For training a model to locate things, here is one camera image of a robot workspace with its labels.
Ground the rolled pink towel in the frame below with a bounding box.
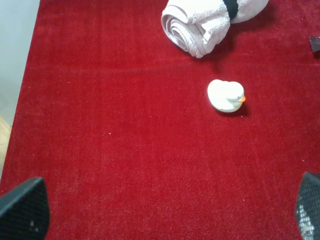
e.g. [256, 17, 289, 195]
[161, 0, 268, 59]

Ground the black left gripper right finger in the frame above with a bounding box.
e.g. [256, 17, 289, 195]
[295, 172, 320, 240]

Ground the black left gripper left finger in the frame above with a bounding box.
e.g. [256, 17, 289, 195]
[0, 177, 50, 240]

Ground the red velvet tablecloth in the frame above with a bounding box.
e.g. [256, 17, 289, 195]
[0, 0, 320, 240]

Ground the dark snack bar wrapper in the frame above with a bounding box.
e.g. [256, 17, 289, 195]
[309, 36, 320, 53]

